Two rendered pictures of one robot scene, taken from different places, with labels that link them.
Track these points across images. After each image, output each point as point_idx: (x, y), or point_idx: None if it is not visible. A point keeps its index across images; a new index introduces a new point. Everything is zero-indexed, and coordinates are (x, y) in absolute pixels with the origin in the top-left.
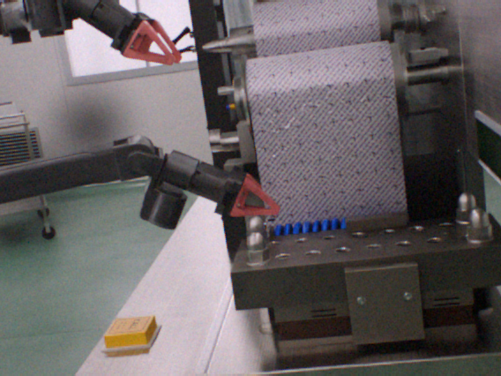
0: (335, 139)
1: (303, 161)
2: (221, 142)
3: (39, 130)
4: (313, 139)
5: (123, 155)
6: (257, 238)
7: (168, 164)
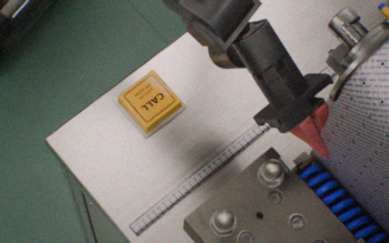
0: None
1: (367, 168)
2: (340, 37)
3: None
4: (384, 171)
5: (187, 14)
6: (221, 224)
7: (237, 46)
